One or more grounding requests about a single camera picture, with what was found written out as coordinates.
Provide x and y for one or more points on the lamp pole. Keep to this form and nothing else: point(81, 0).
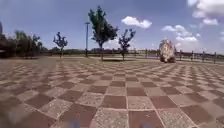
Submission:
point(87, 38)

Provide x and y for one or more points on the small sparse tree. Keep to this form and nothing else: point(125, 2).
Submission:
point(125, 41)

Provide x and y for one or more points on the railing fence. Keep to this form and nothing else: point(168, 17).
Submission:
point(200, 55)

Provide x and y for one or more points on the group of low trees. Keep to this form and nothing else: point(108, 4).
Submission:
point(24, 43)

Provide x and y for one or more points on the small thin tree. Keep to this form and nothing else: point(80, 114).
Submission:
point(60, 42)

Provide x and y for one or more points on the tall leafy tree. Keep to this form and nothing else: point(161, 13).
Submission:
point(101, 30)

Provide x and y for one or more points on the large pale boulder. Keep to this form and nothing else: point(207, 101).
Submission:
point(167, 50)

